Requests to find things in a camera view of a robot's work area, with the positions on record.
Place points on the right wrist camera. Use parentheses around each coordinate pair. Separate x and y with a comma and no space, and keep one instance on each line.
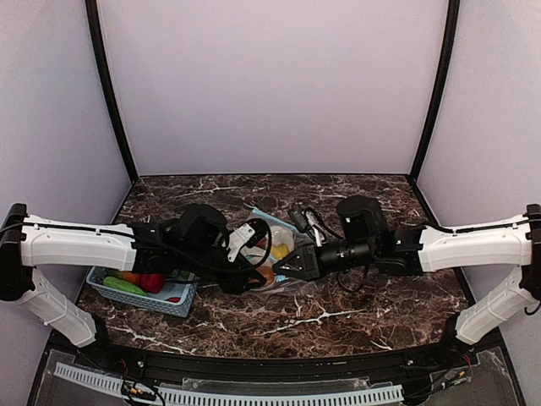
(308,222)

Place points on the orange toy carrot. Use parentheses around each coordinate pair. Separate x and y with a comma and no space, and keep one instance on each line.
(130,277)

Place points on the white slotted cable duct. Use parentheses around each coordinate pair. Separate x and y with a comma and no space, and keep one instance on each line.
(192,391)

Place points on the light blue plastic basket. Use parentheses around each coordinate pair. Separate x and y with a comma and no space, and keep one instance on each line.
(175,298)

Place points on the small clear zip bag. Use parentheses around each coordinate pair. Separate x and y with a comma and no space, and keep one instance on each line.
(286,286)

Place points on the yellow toy potato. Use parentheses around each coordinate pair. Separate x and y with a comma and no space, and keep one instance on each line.
(279,252)

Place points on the right black frame post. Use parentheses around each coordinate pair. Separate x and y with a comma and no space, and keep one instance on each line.
(441,73)

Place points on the green toy cucumber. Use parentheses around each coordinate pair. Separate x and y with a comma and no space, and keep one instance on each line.
(124,286)

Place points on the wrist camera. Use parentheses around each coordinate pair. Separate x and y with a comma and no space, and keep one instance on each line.
(308,222)
(247,236)

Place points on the red toy bell pepper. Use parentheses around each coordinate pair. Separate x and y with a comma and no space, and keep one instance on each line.
(152,283)

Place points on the black frame post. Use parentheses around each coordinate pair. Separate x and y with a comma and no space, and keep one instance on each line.
(441,73)
(100,56)

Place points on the black front frame rail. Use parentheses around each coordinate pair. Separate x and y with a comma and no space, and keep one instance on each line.
(409,365)

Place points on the brown toy potato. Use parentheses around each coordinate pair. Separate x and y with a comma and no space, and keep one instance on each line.
(268,274)

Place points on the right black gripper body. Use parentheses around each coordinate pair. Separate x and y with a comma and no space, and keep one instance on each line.
(310,260)

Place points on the left black frame post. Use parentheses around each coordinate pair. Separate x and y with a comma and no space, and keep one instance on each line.
(100,56)

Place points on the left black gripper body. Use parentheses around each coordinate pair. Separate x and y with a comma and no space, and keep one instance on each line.
(236,282)

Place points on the large clear zip bag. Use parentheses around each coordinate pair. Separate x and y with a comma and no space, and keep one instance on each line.
(253,254)

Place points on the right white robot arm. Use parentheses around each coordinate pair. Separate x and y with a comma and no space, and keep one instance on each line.
(425,248)

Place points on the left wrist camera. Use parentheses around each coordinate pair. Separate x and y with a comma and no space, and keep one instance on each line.
(247,236)

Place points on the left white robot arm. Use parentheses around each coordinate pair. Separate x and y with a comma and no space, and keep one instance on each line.
(198,242)

